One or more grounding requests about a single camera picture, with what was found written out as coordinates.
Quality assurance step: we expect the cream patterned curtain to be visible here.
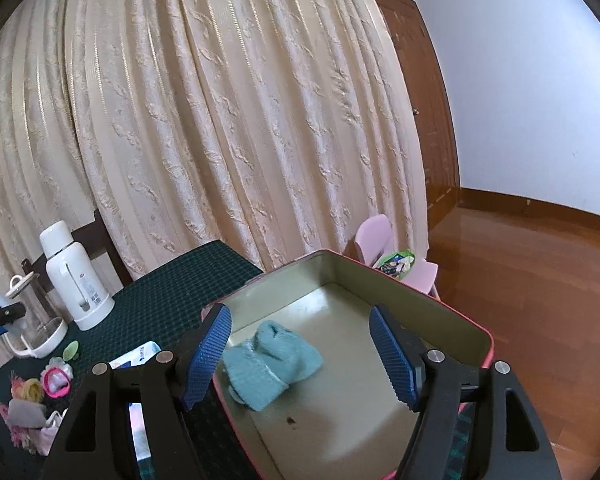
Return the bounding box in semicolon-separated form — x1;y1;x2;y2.
0;0;428;306

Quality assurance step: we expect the glass kettle with white handle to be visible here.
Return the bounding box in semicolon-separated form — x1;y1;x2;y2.
0;272;70;358

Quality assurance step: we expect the pink cloth pouch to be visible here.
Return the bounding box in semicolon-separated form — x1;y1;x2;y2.
27;410;63;456

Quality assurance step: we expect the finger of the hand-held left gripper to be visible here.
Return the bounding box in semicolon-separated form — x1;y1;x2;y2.
0;301;26;346

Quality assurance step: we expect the green plaid tablecloth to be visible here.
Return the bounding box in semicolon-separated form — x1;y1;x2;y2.
0;239;266;480

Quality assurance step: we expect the pink plastic child chair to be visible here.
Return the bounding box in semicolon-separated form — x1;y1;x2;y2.
355;214;438;296

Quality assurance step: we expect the pink tinsel hair tie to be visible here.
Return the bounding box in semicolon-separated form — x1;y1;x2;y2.
0;371;31;448

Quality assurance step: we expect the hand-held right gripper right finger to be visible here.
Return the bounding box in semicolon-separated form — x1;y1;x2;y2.
369;305;563;480

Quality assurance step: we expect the green printed plate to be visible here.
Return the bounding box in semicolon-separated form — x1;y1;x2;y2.
372;249;418;278

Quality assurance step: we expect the brown wooden door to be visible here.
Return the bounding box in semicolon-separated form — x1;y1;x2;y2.
365;0;461;231

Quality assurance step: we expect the crumpled clear plastic bag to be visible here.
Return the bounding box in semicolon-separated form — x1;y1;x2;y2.
48;356;75;391

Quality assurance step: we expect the teal knit cloth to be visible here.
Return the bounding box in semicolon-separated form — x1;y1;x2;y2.
221;321;323;411

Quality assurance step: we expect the dark wooden chair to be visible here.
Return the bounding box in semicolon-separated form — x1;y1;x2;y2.
21;208;133;311

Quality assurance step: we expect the grey cloth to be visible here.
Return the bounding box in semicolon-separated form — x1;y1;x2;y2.
7;398;47;429

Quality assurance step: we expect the blue and white tissue packet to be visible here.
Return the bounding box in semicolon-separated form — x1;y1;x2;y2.
109;341;162;466

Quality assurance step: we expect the pink metal tin box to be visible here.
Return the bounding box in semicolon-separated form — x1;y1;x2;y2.
202;248;495;480

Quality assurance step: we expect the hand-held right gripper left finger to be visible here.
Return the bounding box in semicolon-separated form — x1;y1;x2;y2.
40;304;233;480

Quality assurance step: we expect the white thermos flask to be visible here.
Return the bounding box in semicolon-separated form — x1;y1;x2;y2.
39;220;116;332

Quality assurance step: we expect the yellow hair scrunchie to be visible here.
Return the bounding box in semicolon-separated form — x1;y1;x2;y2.
20;379;44;403

